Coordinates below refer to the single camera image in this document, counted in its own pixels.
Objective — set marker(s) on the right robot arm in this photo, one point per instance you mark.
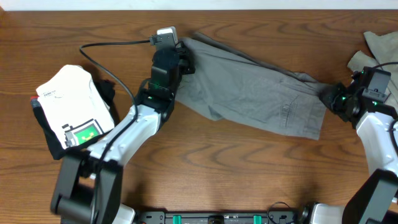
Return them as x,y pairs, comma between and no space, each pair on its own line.
362,103

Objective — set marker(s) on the folded black garment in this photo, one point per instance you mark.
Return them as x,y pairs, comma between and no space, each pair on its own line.
107,93

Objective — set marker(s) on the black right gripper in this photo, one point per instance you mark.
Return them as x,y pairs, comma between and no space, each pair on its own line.
328,98

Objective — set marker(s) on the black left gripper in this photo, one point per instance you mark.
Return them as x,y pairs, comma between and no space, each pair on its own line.
180,57

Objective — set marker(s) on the grey shorts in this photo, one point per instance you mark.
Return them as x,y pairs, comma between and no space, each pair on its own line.
229,84

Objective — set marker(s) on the folded white printed t-shirt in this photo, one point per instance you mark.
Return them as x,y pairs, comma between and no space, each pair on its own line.
73,107

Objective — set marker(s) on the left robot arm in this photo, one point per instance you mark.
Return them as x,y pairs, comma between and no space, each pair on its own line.
88,188

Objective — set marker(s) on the beige khaki garment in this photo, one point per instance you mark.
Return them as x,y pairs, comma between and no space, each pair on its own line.
384,50

